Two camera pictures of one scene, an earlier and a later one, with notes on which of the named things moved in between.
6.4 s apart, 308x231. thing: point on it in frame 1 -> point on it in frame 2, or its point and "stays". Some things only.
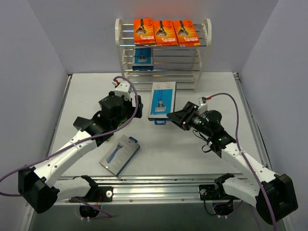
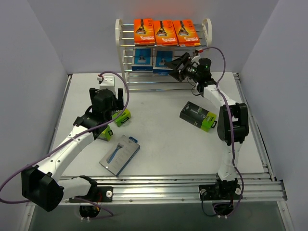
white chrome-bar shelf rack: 144,64 stays
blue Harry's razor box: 143,58 stays
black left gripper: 134,109 -> 120,96
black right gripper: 187,115 -> 182,71
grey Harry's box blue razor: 120,154 stays
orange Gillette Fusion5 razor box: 186,33 stays
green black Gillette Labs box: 121,120 stays
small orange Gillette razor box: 144,32 stays
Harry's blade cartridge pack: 162,102 -> 162,57
